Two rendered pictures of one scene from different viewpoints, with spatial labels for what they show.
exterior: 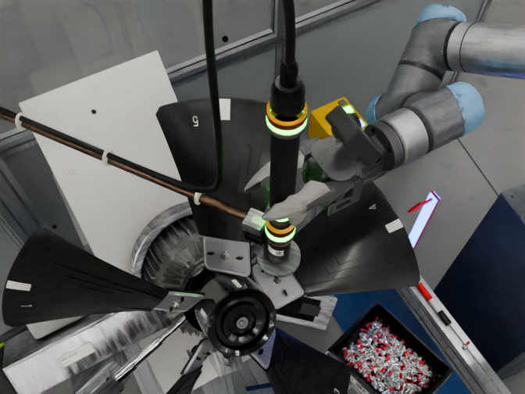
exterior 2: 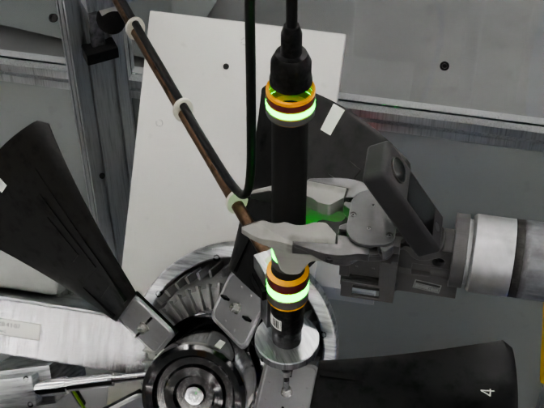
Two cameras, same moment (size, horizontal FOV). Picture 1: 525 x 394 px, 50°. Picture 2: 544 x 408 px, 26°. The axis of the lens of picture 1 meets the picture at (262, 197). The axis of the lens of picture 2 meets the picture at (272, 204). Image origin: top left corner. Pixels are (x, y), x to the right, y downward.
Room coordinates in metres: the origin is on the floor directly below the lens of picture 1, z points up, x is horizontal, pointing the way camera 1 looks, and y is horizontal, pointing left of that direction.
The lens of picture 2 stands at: (-0.21, -0.51, 2.31)
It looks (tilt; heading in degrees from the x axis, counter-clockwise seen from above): 46 degrees down; 40
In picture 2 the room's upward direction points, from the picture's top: straight up
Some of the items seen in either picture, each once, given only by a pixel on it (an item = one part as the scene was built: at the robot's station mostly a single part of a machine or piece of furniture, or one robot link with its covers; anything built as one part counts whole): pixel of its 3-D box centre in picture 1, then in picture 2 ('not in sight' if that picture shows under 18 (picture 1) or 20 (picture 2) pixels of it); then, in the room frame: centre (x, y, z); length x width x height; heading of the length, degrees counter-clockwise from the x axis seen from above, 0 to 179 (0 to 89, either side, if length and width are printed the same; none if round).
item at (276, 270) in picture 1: (273, 241); (282, 309); (0.39, -0.02, 1.32); 0.09 x 0.07 x 0.10; 64
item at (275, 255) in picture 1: (282, 190); (288, 216); (0.39, -0.03, 1.48); 0.04 x 0.04 x 0.46
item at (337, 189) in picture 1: (326, 186); (338, 241); (0.39, -0.08, 1.48); 0.09 x 0.05 x 0.02; 130
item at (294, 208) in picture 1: (296, 211); (289, 252); (0.37, -0.04, 1.46); 0.09 x 0.03 x 0.06; 130
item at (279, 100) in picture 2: (286, 116); (290, 100); (0.39, -0.03, 1.63); 0.04 x 0.04 x 0.03
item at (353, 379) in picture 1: (387, 363); not in sight; (0.33, -0.28, 0.84); 0.22 x 0.17 x 0.07; 43
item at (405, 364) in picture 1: (388, 366); not in sight; (0.33, -0.28, 0.84); 0.19 x 0.14 x 0.04; 43
